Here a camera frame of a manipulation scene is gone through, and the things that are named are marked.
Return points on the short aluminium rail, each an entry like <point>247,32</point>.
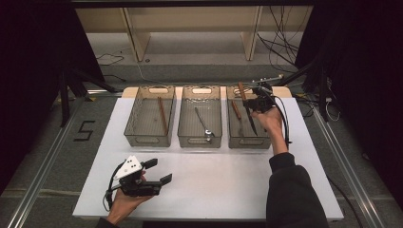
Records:
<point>104,92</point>

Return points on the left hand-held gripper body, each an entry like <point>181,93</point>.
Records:
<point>139,188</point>

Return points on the brown wooden chopstick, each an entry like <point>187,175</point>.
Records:
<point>161,110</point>
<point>164,122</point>

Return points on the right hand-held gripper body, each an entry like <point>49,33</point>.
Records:
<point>264,99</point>

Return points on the black curtain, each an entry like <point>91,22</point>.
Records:
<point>364,79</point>
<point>31,79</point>

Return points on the black metal stand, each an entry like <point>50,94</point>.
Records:
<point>65,101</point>
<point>322,95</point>

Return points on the person's left hand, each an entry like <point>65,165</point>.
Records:
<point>122,206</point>

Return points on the yellow tape piece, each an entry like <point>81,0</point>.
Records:
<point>90,98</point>

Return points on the person's right hand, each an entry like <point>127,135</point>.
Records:
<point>272,122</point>

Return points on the translucent grey plastic bin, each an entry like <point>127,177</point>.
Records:
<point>188,123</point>
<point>250,143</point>
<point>142,117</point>

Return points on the metal spoon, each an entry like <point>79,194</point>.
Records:
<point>202,122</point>

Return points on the long aluminium rail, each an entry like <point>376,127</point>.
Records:
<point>345,164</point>
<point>41,177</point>

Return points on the light wooden shelf unit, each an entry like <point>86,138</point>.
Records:
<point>190,19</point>

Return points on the white table sheet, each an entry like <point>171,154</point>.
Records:
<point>206,190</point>

